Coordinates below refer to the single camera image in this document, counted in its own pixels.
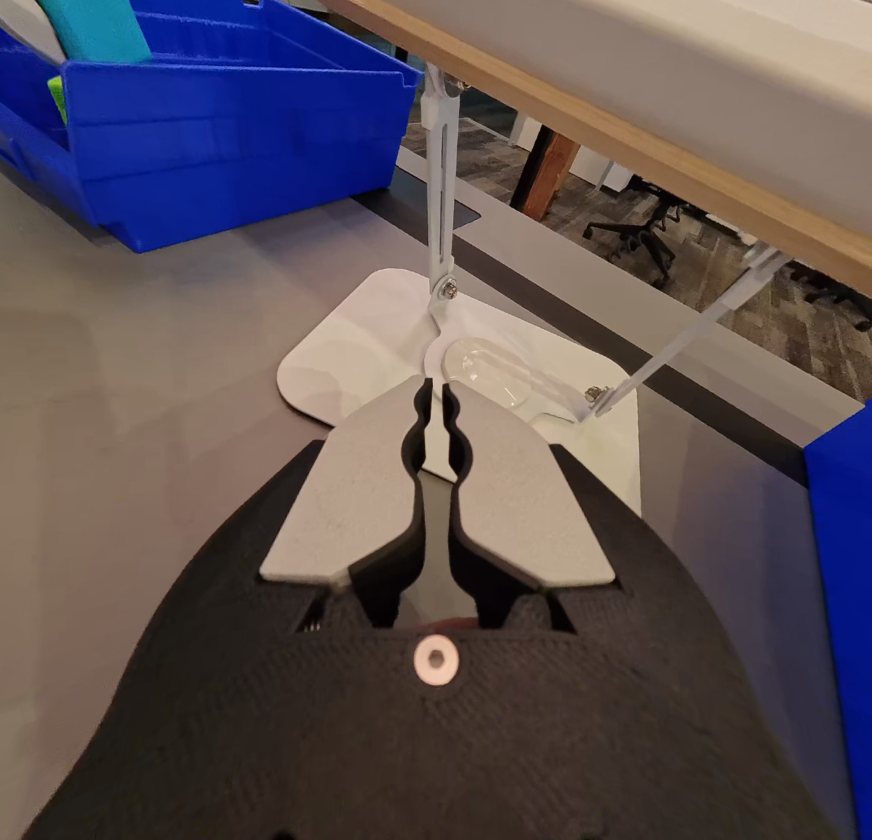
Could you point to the turquoise cube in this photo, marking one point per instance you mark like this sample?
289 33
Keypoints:
88 9

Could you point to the green cube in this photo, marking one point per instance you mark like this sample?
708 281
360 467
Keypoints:
58 101

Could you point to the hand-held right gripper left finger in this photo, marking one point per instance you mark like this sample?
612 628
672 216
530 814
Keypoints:
354 499

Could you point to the grey desk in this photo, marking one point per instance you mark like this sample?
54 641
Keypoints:
170 377

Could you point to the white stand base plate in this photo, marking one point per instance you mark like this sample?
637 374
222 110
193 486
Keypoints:
354 349

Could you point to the wooden stand board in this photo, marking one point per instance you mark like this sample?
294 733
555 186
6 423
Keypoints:
681 169

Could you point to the clear plastic dome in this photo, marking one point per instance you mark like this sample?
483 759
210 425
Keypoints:
504 373

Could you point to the white stand leg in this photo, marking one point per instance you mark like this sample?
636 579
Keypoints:
681 343
439 206

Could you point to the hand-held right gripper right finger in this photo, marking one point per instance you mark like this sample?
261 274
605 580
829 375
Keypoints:
518 506

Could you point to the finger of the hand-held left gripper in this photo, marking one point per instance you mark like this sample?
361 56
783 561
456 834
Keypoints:
27 26

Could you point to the wooden post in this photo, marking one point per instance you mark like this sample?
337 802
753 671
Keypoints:
545 172

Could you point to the blue plastic bin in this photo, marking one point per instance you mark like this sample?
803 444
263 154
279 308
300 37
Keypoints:
238 159
845 581

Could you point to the white paper ledge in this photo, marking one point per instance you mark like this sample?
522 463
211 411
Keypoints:
613 50

